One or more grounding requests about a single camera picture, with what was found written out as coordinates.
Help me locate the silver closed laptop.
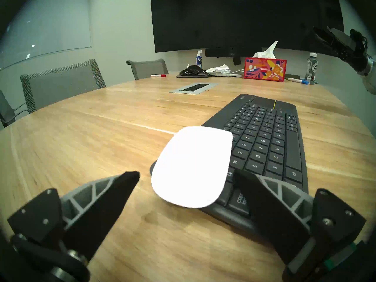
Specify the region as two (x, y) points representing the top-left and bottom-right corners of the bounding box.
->
(209, 71), (244, 78)

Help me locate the silver table power outlet panel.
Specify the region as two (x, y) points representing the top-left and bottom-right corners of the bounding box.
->
(169, 83), (219, 95)

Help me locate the wall-mounted glass whiteboard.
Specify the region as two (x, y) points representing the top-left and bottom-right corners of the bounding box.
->
(0, 0), (92, 70)

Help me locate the black video conference bar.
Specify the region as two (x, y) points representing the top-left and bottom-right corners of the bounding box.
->
(205, 47), (263, 65)

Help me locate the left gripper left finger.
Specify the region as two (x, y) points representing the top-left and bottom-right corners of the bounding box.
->
(7, 171), (140, 260)

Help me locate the red floral tissue box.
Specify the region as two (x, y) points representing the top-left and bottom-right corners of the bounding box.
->
(244, 57), (287, 82)

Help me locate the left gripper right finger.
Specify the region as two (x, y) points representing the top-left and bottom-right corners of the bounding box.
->
(232, 169), (367, 282)

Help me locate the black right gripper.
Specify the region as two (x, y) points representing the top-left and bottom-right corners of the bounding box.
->
(313, 27), (375, 76)

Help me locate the black wireless keyboard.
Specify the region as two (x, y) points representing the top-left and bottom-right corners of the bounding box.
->
(150, 94), (309, 235)

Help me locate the coiled black cable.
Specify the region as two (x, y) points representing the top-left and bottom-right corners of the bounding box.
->
(180, 65), (210, 76)

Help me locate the large black TV screen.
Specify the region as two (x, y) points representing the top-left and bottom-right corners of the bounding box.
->
(150, 0), (345, 53)

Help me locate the white computer mouse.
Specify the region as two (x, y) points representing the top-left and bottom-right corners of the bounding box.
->
(151, 126), (233, 209)

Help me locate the white facial tissue sheet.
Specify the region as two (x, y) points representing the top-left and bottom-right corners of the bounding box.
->
(253, 41), (278, 59)

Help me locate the grey armrest office chair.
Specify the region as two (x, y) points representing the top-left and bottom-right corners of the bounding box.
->
(0, 90), (30, 127)

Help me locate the large crumpled white tissue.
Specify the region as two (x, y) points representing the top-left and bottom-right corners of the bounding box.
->
(205, 64), (229, 73)

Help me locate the clear plastic water bottle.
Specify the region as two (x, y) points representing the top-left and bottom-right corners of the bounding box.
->
(304, 53), (318, 84)

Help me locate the grey mesh office chair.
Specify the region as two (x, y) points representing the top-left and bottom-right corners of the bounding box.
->
(20, 59), (107, 114)
(126, 59), (169, 80)

